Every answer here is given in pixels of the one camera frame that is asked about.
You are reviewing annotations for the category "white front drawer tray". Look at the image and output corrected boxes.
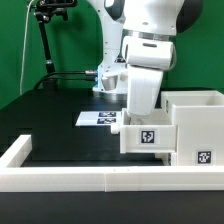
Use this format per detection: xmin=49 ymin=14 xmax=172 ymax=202
xmin=155 ymin=153 xmax=177 ymax=166

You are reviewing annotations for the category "white marker tag plate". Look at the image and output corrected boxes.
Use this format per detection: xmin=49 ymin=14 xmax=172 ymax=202
xmin=75 ymin=111 xmax=121 ymax=126

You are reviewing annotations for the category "white hanging cable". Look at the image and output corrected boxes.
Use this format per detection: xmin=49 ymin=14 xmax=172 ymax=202
xmin=19 ymin=0 xmax=36 ymax=96

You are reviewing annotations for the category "white drawer cabinet box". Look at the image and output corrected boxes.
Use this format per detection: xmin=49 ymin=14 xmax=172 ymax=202
xmin=161 ymin=90 xmax=224 ymax=166

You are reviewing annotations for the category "black cable bundle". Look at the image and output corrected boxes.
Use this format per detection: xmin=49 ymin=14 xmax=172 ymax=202
xmin=33 ymin=69 xmax=99 ymax=90

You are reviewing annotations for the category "black camera stand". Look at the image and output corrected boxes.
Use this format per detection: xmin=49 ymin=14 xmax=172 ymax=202
xmin=30 ymin=0 xmax=78 ymax=90

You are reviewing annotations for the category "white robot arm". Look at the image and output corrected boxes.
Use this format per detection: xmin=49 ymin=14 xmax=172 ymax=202
xmin=87 ymin=0 xmax=203 ymax=118

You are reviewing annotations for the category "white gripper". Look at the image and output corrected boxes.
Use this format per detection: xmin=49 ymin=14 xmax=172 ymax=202
xmin=127 ymin=66 xmax=163 ymax=117

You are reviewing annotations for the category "white U-shaped table frame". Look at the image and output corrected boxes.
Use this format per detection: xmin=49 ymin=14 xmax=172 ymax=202
xmin=0 ymin=135 xmax=224 ymax=192

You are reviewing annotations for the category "white drawer tray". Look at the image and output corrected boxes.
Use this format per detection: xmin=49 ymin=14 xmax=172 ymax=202
xmin=111 ymin=108 xmax=177 ymax=154
xmin=155 ymin=153 xmax=177 ymax=166

